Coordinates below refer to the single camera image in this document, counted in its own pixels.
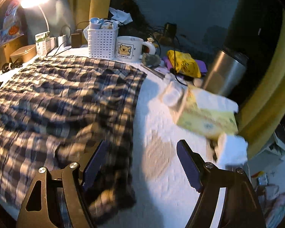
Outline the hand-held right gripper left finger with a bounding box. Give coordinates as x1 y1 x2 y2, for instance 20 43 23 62
16 140 110 228

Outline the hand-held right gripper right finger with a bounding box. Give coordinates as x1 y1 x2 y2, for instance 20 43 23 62
176 140 268 228

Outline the plaid flannel shirt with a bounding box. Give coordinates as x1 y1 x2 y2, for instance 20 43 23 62
0 55 148 228

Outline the white textured table mat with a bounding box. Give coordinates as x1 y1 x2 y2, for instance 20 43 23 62
0 45 249 228

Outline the yellow tissue box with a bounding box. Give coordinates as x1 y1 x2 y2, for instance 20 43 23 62
176 85 239 140

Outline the grey flat stick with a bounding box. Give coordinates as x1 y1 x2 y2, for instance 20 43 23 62
142 64 166 79

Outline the stainless steel tumbler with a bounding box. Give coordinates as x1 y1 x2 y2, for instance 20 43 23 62
202 49 249 98

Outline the yellow plastic bag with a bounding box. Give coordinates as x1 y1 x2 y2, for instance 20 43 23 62
167 50 202 78

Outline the grey crumpled cloth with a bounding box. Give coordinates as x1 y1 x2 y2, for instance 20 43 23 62
142 53 161 67

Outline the yellow curtain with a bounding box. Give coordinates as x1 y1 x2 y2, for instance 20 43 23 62
237 8 285 161
89 0 115 26

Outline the white mug with bear print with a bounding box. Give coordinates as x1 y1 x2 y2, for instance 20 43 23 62
116 36 156 62

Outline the white plastic basket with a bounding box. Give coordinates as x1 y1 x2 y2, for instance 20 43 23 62
87 25 120 60

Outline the brown power adapter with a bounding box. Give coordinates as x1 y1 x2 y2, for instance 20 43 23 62
71 30 83 49

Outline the round tan container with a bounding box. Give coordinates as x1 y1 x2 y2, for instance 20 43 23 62
9 44 37 63

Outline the green and white carton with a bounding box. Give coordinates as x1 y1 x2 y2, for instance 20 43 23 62
35 32 50 56

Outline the black power adapter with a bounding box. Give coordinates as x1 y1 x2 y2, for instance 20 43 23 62
164 22 178 41

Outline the brown cardboard box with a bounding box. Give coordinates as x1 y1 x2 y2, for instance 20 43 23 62
0 37 29 71

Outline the white crumpled plastic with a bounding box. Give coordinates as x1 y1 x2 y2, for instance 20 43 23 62
109 7 133 25

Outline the small printed box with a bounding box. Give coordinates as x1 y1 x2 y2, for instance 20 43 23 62
0 30 24 50

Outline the printed snack bag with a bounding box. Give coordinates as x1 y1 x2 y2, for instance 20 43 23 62
2 0 23 35

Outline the coiled black cable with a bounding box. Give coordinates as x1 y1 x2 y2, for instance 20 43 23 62
1 58 23 73

